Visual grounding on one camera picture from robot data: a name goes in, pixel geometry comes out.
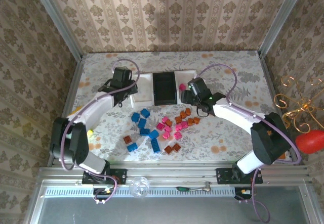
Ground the white plastic container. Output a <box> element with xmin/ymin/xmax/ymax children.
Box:
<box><xmin>175</xmin><ymin>69</ymin><xmax>198</xmax><ymax>101</ymax></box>
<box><xmin>130</xmin><ymin>73</ymin><xmax>154</xmax><ymax>108</ymax></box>

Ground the black plastic container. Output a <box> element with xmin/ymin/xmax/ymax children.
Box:
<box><xmin>152</xmin><ymin>71</ymin><xmax>178</xmax><ymax>106</ymax></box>

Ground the floral patterned table cover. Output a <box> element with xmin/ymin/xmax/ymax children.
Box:
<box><xmin>66</xmin><ymin>51</ymin><xmax>294</xmax><ymax>163</ymax></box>

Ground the long blue lego brick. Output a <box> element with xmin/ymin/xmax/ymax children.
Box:
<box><xmin>150</xmin><ymin>138</ymin><xmax>161</xmax><ymax>154</ymax></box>

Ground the clear glass ball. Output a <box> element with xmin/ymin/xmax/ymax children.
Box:
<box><xmin>129</xmin><ymin>176</ymin><xmax>150</xmax><ymax>199</ymax></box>

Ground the black electronics box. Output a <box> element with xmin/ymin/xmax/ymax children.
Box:
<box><xmin>234</xmin><ymin>187</ymin><xmax>253</xmax><ymax>201</ymax></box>
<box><xmin>93</xmin><ymin>187</ymin><xmax>115</xmax><ymax>200</ymax></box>

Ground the red heart ornament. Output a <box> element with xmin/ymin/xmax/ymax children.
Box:
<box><xmin>295</xmin><ymin>129</ymin><xmax>324</xmax><ymax>155</ymax></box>

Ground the grey metal sheet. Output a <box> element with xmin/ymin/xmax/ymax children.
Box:
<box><xmin>24</xmin><ymin>180</ymin><xmax>318</xmax><ymax>224</ymax></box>

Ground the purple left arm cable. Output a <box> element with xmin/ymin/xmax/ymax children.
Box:
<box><xmin>59</xmin><ymin>59</ymin><xmax>141</xmax><ymax>171</ymax></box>

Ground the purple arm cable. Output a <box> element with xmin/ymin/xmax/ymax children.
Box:
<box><xmin>193</xmin><ymin>64</ymin><xmax>303</xmax><ymax>165</ymax></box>
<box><xmin>59</xmin><ymin>59</ymin><xmax>141</xmax><ymax>171</ymax></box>

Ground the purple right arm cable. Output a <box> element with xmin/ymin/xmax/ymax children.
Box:
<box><xmin>193</xmin><ymin>64</ymin><xmax>303</xmax><ymax>165</ymax></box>

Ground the aluminium side rail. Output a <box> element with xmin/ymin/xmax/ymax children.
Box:
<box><xmin>60</xmin><ymin>57</ymin><xmax>85</xmax><ymax>120</ymax></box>
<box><xmin>257</xmin><ymin>52</ymin><xmax>298</xmax><ymax>160</ymax></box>

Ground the long aluminium frame rail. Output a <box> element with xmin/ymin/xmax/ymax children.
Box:
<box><xmin>37</xmin><ymin>163</ymin><xmax>313</xmax><ymax>185</ymax></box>

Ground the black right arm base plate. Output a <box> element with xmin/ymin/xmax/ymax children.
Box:
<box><xmin>216</xmin><ymin>167</ymin><xmax>263</xmax><ymax>185</ymax></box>

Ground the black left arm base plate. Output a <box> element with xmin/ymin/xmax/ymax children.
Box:
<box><xmin>82</xmin><ymin>168</ymin><xmax>127</xmax><ymax>185</ymax></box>

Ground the green handled screwdriver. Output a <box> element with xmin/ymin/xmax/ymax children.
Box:
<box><xmin>176</xmin><ymin>186</ymin><xmax>203</xmax><ymax>192</ymax></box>

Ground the aluminium frame post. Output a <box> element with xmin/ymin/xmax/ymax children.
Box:
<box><xmin>257</xmin><ymin>0</ymin><xmax>309</xmax><ymax>58</ymax></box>
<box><xmin>28</xmin><ymin>0</ymin><xmax>84</xmax><ymax>61</ymax></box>

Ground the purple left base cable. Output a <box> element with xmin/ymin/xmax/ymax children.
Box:
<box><xmin>93</xmin><ymin>174</ymin><xmax>118</xmax><ymax>205</ymax></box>

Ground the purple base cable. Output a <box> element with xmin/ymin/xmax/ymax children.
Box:
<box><xmin>251</xmin><ymin>169</ymin><xmax>271</xmax><ymax>222</ymax></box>
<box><xmin>93</xmin><ymin>174</ymin><xmax>118</xmax><ymax>205</ymax></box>

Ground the grey slotted cable duct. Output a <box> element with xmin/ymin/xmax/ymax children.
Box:
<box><xmin>42</xmin><ymin>186</ymin><xmax>254</xmax><ymax>197</ymax></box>

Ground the gold wire ornament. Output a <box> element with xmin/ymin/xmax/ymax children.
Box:
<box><xmin>273</xmin><ymin>76</ymin><xmax>324</xmax><ymax>133</ymax></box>

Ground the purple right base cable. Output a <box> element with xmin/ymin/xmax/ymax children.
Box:
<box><xmin>251</xmin><ymin>169</ymin><xmax>271</xmax><ymax>222</ymax></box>

